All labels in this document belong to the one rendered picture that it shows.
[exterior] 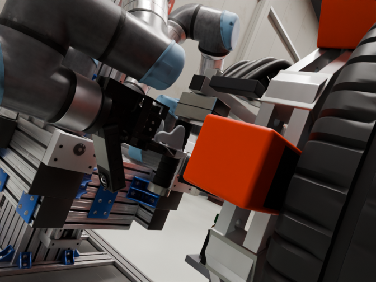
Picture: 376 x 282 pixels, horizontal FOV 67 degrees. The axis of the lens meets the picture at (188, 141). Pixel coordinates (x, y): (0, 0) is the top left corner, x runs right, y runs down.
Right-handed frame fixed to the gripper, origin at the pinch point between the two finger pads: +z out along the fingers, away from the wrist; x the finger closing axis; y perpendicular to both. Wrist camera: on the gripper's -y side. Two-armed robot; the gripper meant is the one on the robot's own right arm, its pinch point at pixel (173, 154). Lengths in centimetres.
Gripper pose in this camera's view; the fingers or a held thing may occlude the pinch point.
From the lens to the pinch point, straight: 55.4
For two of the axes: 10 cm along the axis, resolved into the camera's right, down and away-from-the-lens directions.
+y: 3.7, -9.3, 0.3
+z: 6.0, 2.7, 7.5
